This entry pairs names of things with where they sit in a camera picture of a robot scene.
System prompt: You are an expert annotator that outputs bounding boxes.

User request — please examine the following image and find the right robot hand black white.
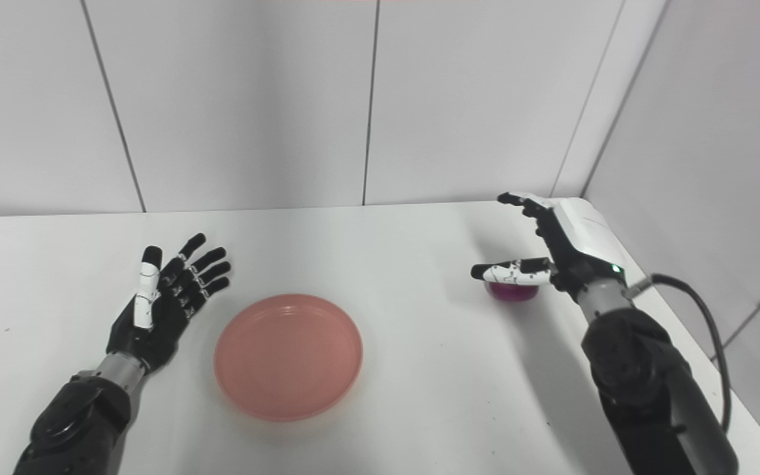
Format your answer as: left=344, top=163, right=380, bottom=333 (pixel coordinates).
left=470, top=192, right=626, bottom=303

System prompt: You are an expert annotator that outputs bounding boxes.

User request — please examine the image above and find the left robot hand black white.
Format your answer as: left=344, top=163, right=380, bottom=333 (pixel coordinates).
left=106, top=233, right=232, bottom=375

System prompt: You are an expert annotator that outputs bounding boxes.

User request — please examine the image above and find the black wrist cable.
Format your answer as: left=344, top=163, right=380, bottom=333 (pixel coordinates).
left=625, top=273, right=732, bottom=434

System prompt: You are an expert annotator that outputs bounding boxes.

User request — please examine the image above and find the purple red onion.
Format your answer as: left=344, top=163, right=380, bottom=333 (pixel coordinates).
left=488, top=281, right=540, bottom=303

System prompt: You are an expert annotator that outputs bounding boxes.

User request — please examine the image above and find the pink round plate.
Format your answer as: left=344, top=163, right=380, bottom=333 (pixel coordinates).
left=214, top=294, right=364, bottom=423

